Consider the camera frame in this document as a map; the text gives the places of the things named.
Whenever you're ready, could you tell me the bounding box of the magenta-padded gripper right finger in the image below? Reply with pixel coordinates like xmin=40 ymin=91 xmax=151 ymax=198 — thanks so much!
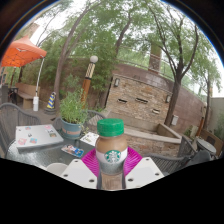
xmin=123 ymin=146 xmax=165 ymax=190

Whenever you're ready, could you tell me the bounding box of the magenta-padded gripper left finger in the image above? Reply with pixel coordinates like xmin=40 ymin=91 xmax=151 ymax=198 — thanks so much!
xmin=60 ymin=148 xmax=101 ymax=190

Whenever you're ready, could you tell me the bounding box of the green-capped coffee drink bottle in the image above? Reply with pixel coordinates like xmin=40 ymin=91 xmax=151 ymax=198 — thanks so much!
xmin=94 ymin=118 xmax=129 ymax=192

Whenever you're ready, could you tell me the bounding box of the colourful sticker card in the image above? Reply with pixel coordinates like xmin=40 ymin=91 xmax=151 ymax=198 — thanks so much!
xmin=60 ymin=143 xmax=85 ymax=159

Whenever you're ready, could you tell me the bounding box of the grey mesh patio chair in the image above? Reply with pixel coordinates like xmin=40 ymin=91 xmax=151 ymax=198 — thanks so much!
xmin=146 ymin=134 xmax=201 ymax=174
xmin=0 ymin=102 xmax=41 ymax=154
xmin=53 ymin=109 xmax=108 ymax=133

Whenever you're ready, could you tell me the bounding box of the silver laptop with stickers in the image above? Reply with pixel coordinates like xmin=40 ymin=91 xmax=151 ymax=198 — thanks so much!
xmin=14 ymin=124 xmax=65 ymax=150

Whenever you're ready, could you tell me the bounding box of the grey utility box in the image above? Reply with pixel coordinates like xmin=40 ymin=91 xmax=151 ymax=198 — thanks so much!
xmin=170 ymin=114 xmax=179 ymax=127

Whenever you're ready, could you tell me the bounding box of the potted green plant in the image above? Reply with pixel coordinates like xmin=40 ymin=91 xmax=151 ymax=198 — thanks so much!
xmin=59 ymin=88 xmax=89 ymax=140

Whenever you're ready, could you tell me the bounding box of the small round patio table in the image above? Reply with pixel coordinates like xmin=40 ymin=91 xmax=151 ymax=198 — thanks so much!
xmin=196 ymin=137 xmax=218 ymax=155

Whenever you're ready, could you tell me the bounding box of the blue yellow striped cone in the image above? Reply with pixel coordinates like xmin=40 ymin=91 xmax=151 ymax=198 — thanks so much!
xmin=44 ymin=91 xmax=57 ymax=113

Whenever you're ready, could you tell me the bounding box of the white canopy base weight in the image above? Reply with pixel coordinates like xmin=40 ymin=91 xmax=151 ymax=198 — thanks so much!
xmin=32 ymin=95 xmax=40 ymax=112

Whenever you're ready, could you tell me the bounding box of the wooden bench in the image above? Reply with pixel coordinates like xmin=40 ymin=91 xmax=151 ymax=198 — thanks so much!
xmin=14 ymin=82 xmax=41 ymax=109

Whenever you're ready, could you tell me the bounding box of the orange patio canopy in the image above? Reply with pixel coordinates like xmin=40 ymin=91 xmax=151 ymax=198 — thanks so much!
xmin=0 ymin=35 xmax=48 ymax=68

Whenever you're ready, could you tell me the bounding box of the globe-topped lamp post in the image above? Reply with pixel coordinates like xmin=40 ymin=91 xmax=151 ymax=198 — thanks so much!
xmin=81 ymin=55 xmax=99 ymax=103

